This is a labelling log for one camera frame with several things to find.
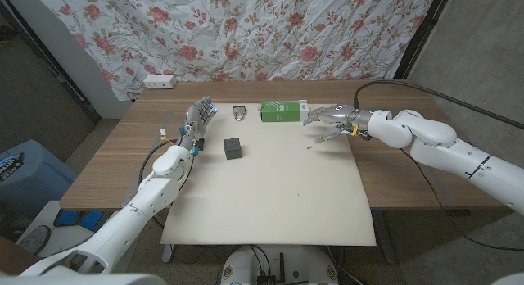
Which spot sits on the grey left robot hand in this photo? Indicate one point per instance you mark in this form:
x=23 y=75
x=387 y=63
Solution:
x=196 y=121

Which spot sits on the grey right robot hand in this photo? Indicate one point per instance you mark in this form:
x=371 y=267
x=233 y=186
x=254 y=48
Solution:
x=344 y=115

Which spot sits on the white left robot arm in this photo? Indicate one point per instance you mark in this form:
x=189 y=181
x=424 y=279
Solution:
x=139 y=211

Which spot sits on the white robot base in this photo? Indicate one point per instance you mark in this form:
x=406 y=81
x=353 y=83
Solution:
x=245 y=264

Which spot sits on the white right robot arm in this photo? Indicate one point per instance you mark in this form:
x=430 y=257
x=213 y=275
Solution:
x=434 y=139

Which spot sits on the dark grey block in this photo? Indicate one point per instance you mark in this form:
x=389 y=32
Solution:
x=232 y=149

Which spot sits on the silver padlock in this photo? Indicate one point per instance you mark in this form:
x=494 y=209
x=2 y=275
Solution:
x=239 y=112

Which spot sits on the white power strip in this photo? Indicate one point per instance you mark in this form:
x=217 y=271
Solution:
x=159 y=81

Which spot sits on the green and white carton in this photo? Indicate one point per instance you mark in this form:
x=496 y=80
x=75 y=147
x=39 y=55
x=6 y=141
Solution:
x=280 y=111

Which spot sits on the floral backdrop cloth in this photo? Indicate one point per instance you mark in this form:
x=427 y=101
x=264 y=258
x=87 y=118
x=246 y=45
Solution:
x=245 y=35

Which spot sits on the cream paper mat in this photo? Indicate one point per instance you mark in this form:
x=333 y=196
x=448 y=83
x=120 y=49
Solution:
x=270 y=195

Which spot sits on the black backdrop stand pole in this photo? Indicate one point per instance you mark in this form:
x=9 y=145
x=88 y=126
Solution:
x=421 y=31

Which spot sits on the grey table leg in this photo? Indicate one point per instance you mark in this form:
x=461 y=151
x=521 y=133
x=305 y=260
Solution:
x=385 y=236

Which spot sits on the white table leg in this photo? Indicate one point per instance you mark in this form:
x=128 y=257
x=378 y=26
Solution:
x=168 y=254

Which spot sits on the blue plastic pad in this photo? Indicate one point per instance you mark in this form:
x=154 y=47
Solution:
x=65 y=218
x=91 y=220

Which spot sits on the black box with antenna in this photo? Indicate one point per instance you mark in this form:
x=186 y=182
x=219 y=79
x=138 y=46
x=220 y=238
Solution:
x=266 y=280

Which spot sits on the blue plastic bin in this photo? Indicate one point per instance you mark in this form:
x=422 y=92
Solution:
x=32 y=178

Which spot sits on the white robot chest cover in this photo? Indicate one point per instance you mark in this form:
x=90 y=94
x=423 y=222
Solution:
x=82 y=280

